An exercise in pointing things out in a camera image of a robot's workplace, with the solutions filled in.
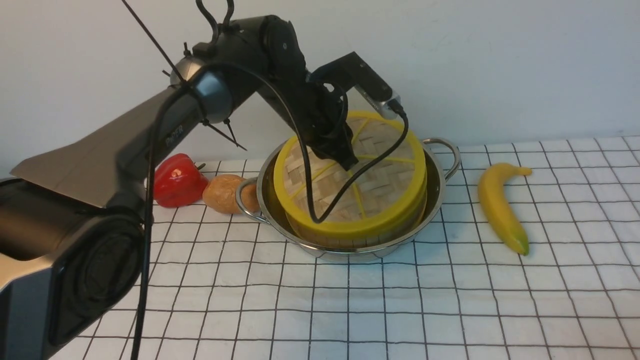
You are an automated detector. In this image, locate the bamboo steamer basket yellow rim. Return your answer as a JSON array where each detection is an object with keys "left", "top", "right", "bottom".
[{"left": 286, "top": 190, "right": 428, "bottom": 249}]

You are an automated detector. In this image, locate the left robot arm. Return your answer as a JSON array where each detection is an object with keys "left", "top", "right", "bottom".
[{"left": 1, "top": 15, "right": 357, "bottom": 360}]

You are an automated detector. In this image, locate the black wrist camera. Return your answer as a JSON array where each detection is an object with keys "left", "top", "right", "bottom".
[{"left": 308, "top": 51, "right": 406, "bottom": 120}]

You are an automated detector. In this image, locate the yellow banana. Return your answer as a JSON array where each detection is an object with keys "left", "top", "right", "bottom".
[{"left": 477, "top": 162, "right": 533, "bottom": 256}]

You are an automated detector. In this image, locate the red bell pepper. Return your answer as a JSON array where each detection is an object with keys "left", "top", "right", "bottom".
[{"left": 153, "top": 153, "right": 210, "bottom": 208}]

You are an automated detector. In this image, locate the checkered white tablecloth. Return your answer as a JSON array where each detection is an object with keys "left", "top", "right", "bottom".
[{"left": 50, "top": 136, "right": 640, "bottom": 360}]

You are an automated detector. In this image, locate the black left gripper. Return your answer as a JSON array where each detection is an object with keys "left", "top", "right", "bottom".
[{"left": 279, "top": 75, "right": 359, "bottom": 171}]

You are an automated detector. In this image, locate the black camera cable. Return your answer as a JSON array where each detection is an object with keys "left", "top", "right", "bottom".
[{"left": 129, "top": 62, "right": 410, "bottom": 360}]

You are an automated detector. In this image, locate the bamboo steamer lid yellow rim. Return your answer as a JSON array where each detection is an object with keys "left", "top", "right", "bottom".
[{"left": 273, "top": 111, "right": 427, "bottom": 225}]

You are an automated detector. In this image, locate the stainless steel pot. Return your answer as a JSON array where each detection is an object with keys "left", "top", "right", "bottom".
[{"left": 235, "top": 137, "right": 461, "bottom": 264}]

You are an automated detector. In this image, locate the brown potato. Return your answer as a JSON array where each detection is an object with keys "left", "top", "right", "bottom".
[{"left": 202, "top": 174, "right": 260, "bottom": 215}]

